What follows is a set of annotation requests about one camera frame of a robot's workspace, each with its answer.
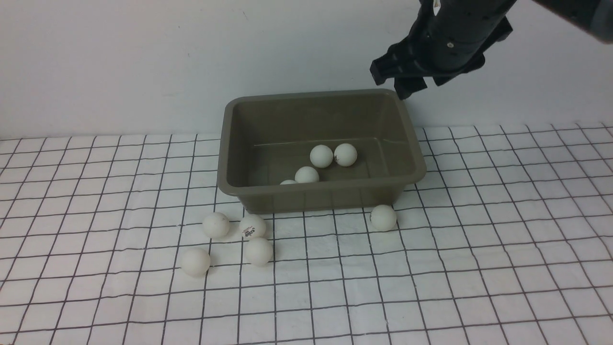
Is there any plain white ping-pong ball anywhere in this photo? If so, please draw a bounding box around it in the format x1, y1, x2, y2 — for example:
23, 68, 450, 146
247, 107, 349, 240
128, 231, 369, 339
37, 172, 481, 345
202, 212, 230, 239

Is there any white ball with red-black logo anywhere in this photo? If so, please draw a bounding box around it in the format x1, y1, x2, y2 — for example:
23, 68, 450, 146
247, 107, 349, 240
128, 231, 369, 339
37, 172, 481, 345
333, 143, 358, 167

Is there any white ball with black logo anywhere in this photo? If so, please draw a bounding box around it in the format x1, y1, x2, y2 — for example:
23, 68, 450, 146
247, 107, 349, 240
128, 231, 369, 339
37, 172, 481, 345
238, 214, 267, 240

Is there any white ball with side logo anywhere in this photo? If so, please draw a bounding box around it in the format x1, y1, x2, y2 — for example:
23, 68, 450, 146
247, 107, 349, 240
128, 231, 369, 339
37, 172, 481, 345
370, 205, 397, 232

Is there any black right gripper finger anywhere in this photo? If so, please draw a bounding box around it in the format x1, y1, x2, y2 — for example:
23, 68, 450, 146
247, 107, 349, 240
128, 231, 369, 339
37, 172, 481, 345
433, 55, 486, 87

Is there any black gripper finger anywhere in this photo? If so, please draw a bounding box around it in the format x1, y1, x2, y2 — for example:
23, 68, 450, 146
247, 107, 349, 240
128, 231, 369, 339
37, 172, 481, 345
394, 76, 427, 100

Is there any olive green plastic bin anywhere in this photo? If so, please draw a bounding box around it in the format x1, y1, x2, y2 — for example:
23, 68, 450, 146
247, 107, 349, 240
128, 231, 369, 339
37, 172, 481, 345
217, 88, 427, 214

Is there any white black-grid tablecloth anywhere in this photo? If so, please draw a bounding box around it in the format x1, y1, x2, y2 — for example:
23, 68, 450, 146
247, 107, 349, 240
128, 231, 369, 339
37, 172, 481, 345
0, 124, 613, 345

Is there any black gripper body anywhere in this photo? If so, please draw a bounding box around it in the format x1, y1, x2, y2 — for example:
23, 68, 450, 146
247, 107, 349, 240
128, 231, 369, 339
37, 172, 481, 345
370, 0, 515, 85

